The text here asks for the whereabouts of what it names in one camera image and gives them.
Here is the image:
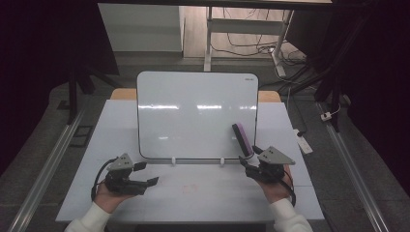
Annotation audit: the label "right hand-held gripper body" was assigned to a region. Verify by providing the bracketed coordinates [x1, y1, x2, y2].
[246, 145, 297, 186]

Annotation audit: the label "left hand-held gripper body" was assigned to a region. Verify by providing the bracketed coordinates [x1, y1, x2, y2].
[103, 153, 149, 196]

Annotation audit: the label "purple and black eraser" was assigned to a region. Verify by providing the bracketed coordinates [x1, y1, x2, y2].
[231, 122, 255, 159]

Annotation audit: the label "white whiteboard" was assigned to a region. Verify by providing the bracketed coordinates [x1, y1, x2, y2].
[136, 71, 260, 161]

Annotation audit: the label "person's left hand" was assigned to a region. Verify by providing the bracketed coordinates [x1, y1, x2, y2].
[92, 180, 137, 215]

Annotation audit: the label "person's right hand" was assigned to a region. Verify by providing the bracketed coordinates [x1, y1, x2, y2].
[256, 163, 295, 205]

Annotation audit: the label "wooden table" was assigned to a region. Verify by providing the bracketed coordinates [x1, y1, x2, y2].
[109, 88, 282, 103]

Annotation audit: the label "black metal stand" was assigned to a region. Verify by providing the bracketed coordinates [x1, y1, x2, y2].
[278, 18, 366, 133]
[65, 62, 121, 126]

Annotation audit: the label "dark curtain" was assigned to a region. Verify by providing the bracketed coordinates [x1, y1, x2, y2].
[330, 0, 410, 189]
[0, 0, 120, 178]

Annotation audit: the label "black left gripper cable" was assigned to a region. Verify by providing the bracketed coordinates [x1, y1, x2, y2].
[90, 157, 119, 203]

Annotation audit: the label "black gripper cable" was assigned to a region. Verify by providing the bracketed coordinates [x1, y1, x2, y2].
[90, 157, 119, 203]
[279, 176, 297, 208]

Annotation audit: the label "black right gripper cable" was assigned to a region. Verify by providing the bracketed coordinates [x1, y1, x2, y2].
[279, 176, 297, 208]

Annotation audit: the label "black floor frame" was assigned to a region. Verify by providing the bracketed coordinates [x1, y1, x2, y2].
[69, 124, 95, 149]

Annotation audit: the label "white plug with cable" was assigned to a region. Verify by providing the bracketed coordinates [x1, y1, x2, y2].
[320, 103, 342, 123]

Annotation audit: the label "aluminium rail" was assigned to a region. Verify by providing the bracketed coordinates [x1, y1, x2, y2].
[317, 101, 392, 232]
[7, 107, 87, 232]

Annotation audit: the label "black floor cables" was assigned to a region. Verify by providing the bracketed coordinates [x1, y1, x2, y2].
[211, 7, 308, 67]

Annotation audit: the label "white desk frame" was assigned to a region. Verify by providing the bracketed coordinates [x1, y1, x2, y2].
[203, 6, 295, 78]

